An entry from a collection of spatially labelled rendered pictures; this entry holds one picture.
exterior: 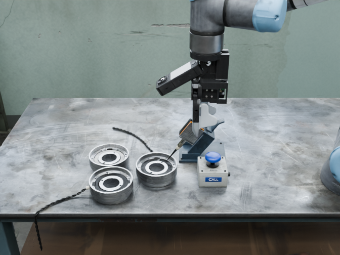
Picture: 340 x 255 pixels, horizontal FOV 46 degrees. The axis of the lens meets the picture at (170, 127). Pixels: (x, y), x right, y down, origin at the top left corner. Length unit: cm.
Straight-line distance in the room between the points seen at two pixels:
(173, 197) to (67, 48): 182
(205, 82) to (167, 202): 30
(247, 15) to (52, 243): 84
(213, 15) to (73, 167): 55
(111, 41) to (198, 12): 176
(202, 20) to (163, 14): 167
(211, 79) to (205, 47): 9
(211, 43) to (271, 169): 40
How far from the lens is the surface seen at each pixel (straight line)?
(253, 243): 124
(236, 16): 82
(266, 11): 81
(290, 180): 107
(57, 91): 279
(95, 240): 124
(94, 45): 261
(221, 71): 91
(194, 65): 91
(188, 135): 98
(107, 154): 109
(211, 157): 99
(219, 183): 101
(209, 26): 85
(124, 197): 96
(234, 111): 136
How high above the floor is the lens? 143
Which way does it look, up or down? 30 degrees down
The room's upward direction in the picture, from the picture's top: straight up
